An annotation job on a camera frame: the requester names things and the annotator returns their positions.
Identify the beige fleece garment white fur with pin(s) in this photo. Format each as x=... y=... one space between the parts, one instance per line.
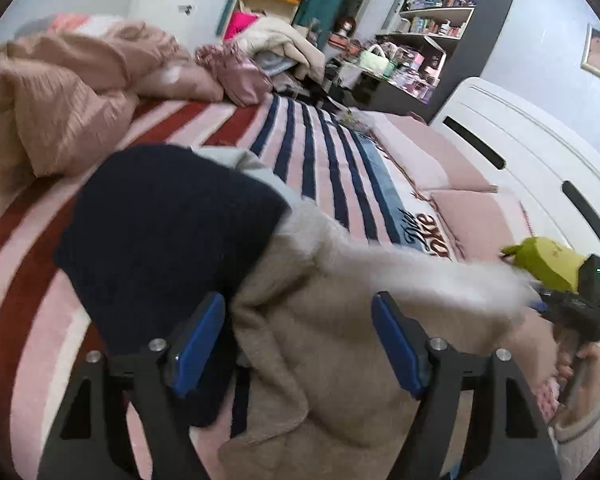
x=330 y=350

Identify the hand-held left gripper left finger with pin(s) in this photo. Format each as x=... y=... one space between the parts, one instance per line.
x=199 y=347

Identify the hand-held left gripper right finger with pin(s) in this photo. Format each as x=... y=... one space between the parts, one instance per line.
x=399 y=347

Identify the pink pillow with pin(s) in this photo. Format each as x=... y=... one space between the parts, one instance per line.
x=420 y=155
x=480 y=220

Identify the magenta cloth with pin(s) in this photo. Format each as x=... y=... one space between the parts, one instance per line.
x=240 y=25

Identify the person's right forearm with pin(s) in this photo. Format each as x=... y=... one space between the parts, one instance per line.
x=580 y=442

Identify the yellow wooden shelf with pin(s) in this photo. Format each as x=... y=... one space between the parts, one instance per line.
x=270 y=0

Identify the brown wig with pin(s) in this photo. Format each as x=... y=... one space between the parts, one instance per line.
x=348 y=25

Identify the person's right hand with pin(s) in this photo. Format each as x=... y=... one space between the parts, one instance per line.
x=587 y=385

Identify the green white basket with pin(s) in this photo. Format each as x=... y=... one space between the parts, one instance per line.
x=377 y=62

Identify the dark navy knit garment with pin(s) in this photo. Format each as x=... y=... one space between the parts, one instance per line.
x=165 y=240

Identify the white headboard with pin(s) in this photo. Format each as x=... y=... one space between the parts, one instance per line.
x=535 y=150

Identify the pink quilted comforter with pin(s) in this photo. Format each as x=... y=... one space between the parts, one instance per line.
x=65 y=95

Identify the striped red blue blanket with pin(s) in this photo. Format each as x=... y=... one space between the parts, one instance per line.
x=300 y=160

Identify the pink satin cloth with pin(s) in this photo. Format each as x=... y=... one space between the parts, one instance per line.
x=237 y=72

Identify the green plush toy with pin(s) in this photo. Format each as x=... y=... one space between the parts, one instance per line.
x=547 y=262

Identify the cream blanket pile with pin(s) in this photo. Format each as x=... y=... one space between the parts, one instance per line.
x=290 y=42

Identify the dark bookshelf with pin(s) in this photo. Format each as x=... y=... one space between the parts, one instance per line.
x=475 y=35

